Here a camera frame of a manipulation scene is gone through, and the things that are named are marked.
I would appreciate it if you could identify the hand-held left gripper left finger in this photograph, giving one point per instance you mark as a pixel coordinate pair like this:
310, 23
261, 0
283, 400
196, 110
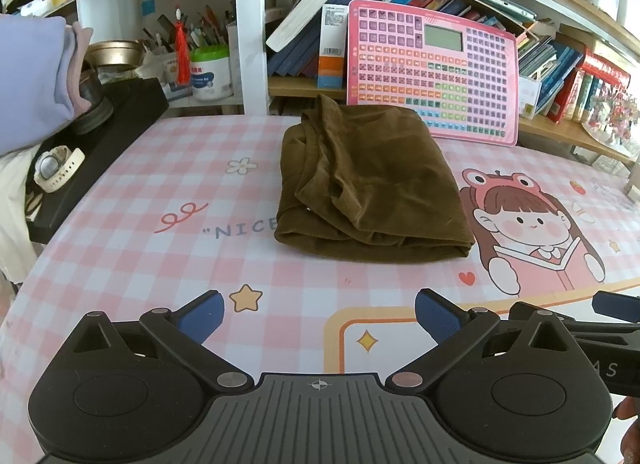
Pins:
200, 316

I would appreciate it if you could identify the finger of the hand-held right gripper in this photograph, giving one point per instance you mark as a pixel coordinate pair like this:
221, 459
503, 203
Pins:
615, 305
605, 333

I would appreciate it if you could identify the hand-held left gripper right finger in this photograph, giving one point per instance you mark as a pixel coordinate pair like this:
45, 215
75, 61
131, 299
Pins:
437, 316

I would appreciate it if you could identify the person's right hand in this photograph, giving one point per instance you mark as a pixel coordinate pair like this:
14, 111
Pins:
631, 411

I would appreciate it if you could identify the pink checkered cartoon table mat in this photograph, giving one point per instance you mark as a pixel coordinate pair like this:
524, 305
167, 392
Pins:
150, 264

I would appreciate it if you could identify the white wristwatch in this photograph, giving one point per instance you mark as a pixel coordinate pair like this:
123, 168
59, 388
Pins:
55, 169

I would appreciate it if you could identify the white cloth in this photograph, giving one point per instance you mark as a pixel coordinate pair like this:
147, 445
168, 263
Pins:
15, 214

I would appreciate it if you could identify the black box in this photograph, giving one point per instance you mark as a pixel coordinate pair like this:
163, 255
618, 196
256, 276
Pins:
125, 114

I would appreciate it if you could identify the pink keyboard learning tablet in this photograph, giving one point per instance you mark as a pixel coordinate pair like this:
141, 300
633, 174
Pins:
450, 79

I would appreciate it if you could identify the white jar with green lid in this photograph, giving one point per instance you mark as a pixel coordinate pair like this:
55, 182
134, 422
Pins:
212, 76

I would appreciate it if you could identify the row of books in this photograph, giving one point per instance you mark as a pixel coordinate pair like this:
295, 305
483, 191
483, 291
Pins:
555, 61

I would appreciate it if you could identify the red tassel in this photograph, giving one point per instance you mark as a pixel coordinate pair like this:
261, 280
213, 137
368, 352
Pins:
183, 51

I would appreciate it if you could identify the brass bowl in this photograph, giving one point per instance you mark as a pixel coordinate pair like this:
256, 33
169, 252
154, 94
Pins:
115, 54

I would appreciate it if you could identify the orange and blue box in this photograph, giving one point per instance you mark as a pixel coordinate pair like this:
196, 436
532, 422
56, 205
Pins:
331, 54

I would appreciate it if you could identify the bunch of pens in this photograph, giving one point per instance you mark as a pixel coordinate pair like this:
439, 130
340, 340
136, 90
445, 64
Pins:
200, 29

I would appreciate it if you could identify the purple cloth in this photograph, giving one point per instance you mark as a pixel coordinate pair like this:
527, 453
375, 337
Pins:
30, 79

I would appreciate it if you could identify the white wooden bookshelf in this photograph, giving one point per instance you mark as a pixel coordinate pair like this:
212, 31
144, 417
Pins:
252, 19

